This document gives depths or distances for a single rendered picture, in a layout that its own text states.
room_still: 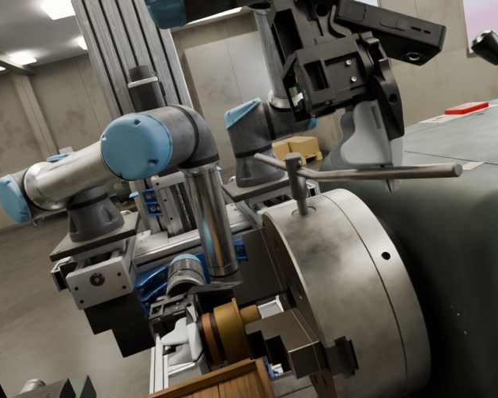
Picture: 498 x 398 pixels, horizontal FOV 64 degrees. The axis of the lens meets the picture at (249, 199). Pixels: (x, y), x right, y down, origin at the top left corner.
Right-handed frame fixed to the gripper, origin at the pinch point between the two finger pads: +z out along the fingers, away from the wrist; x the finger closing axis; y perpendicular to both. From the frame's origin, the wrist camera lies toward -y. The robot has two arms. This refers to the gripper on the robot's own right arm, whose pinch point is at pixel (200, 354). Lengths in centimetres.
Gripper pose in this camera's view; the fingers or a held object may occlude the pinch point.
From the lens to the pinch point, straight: 60.9
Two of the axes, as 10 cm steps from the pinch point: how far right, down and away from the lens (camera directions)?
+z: 1.5, 2.0, -9.7
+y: -9.5, 2.9, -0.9
